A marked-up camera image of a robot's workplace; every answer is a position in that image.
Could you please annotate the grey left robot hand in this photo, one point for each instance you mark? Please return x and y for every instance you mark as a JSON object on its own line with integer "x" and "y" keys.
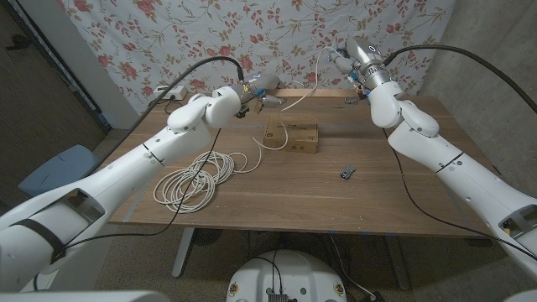
{"x": 262, "y": 88}

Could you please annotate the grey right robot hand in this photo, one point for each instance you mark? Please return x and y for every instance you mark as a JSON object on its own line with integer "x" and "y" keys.
{"x": 365, "y": 58}

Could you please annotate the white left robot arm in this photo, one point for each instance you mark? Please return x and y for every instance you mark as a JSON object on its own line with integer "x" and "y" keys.
{"x": 126, "y": 168}

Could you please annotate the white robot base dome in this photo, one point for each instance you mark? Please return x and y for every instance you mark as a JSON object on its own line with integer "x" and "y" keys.
{"x": 289, "y": 272}

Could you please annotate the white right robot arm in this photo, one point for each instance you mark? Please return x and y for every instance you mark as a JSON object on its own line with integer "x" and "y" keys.
{"x": 453, "y": 168}

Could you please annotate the brown cardboard package box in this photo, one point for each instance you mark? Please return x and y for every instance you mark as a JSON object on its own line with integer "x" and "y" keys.
{"x": 293, "y": 134}

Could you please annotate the floral print backdrop cloth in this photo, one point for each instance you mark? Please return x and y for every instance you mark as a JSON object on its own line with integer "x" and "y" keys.
{"x": 210, "y": 25}

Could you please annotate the white power strip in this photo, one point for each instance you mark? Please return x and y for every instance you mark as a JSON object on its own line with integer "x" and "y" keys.
{"x": 170, "y": 92}

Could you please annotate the small dark usb adapter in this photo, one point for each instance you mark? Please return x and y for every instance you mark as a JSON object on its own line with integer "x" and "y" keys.
{"x": 347, "y": 172}

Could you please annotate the grey metal table leg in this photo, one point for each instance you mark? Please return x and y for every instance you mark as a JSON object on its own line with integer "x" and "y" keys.
{"x": 184, "y": 251}
{"x": 398, "y": 262}

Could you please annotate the blue padded stool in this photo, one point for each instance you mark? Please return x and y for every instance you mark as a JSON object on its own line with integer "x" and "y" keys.
{"x": 58, "y": 168}

